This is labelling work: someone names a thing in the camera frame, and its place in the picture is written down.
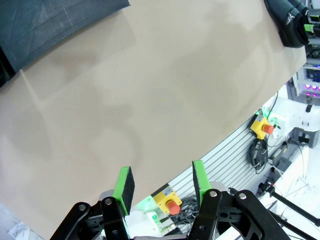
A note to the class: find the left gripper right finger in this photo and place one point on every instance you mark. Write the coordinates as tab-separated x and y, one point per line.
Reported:
212	220

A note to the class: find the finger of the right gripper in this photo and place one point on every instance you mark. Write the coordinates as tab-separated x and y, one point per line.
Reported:
309	28
313	18

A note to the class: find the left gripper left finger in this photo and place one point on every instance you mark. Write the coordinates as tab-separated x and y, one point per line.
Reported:
112	220

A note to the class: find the dark leather dress shoe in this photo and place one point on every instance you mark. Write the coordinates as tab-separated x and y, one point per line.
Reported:
280	15

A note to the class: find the white socket with green light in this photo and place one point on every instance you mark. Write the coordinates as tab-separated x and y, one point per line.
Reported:
281	122
153	220

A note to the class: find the yellow emergency stop button box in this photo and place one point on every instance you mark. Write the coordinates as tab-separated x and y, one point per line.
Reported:
258	126
165	198

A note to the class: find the device with purple lights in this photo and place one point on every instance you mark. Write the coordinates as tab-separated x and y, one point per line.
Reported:
312	87

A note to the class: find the black tripod rod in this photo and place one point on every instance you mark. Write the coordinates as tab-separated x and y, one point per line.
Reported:
287	201

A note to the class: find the black power adapter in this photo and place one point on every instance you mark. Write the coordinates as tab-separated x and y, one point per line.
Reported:
283	163

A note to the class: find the aluminium slotted table frame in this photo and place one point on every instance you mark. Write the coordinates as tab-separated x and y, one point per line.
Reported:
225	160

